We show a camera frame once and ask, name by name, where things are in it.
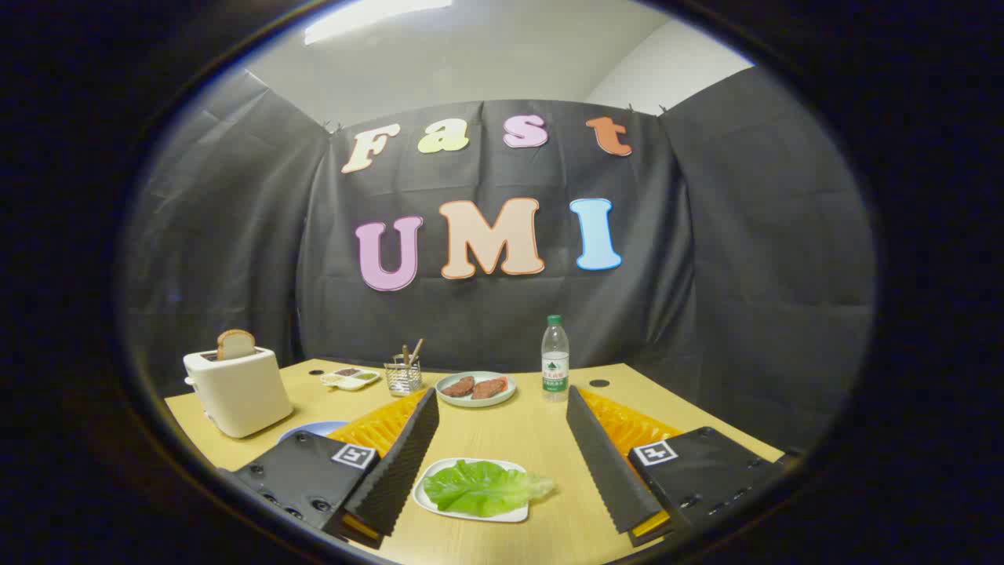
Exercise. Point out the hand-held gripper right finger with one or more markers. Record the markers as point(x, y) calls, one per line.
point(608, 463)

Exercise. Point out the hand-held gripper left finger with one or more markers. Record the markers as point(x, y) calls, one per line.
point(396, 463)

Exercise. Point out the green lettuce leaf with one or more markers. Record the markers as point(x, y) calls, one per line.
point(482, 488)

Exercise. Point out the brown bread slice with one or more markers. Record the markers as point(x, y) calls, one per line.
point(235, 344)

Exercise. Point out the white square plate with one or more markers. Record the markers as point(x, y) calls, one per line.
point(427, 502)

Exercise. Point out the light blue round plate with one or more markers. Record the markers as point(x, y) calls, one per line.
point(314, 429)

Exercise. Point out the white divided sauce dish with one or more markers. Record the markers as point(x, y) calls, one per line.
point(350, 379)

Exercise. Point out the brown meat patty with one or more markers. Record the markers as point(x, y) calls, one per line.
point(490, 388)
point(459, 386)

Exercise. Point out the pale green round plate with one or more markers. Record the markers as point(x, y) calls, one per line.
point(478, 402)

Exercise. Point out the clear water bottle green cap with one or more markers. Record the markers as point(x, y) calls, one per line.
point(554, 361)

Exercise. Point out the cream toaster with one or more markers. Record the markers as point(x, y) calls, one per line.
point(239, 392)

